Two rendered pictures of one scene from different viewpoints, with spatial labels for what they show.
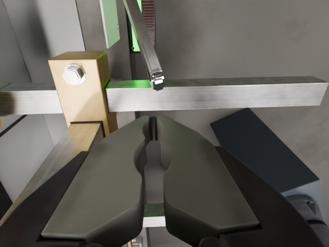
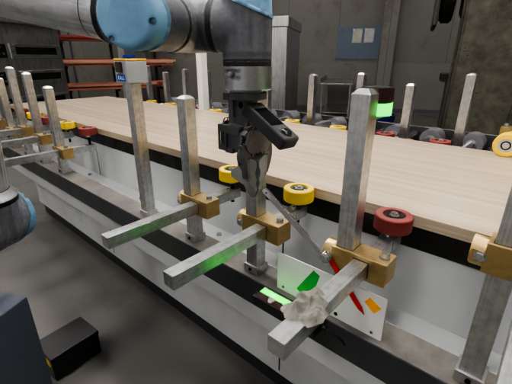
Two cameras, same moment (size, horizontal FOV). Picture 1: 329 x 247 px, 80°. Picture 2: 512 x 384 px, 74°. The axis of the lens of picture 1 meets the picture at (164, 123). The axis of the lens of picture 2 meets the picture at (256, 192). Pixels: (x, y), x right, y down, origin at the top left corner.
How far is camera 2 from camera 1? 64 cm
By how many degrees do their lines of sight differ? 53
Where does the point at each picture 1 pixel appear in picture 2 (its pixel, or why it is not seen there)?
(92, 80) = (273, 223)
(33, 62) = not seen: hidden behind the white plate
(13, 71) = (306, 254)
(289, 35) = not seen: outside the picture
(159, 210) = (181, 214)
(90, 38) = not seen: hidden behind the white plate
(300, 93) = (182, 267)
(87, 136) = (258, 204)
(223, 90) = (221, 248)
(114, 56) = (270, 280)
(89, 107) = (265, 218)
